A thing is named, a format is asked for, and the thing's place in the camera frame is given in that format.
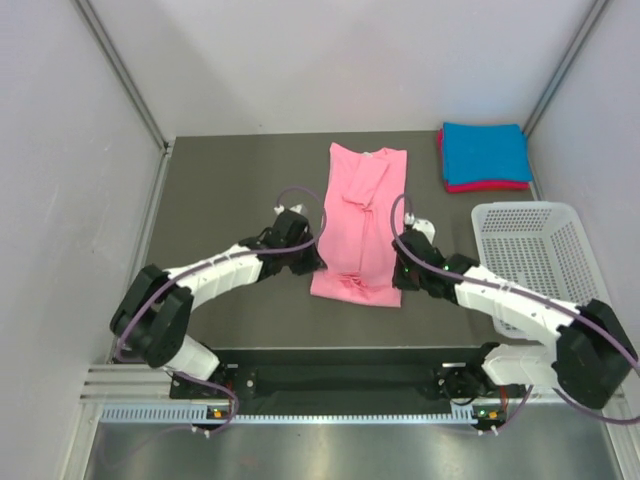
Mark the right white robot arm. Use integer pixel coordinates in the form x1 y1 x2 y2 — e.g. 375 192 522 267
392 216 639 410

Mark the aluminium front rail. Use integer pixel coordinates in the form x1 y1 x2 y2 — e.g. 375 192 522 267
79 363 626 406

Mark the pink t shirt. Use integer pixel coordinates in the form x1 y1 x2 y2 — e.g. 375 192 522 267
310 143 408 308

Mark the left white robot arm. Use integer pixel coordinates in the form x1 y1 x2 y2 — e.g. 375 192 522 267
110 204 326 397

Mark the right aluminium frame post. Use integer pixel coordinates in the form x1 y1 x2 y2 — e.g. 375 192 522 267
523 0 612 137

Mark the white perforated plastic basket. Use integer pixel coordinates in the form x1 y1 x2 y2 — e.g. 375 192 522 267
471 201 619 342

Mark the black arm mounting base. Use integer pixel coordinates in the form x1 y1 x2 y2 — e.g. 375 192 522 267
169 344 526 416

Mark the grey slotted cable duct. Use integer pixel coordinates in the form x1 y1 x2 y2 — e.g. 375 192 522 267
100 403 500 426

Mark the red folded t shirt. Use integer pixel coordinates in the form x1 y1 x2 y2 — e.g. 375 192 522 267
436 128 531 195

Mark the left aluminium frame post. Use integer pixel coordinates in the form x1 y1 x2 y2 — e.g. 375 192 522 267
73 0 174 154

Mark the aluminium frame post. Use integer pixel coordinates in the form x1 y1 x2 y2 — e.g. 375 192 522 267
523 0 612 137
73 0 174 154

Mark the blue folded t shirt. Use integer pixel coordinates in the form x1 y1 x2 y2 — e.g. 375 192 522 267
442 121 532 185

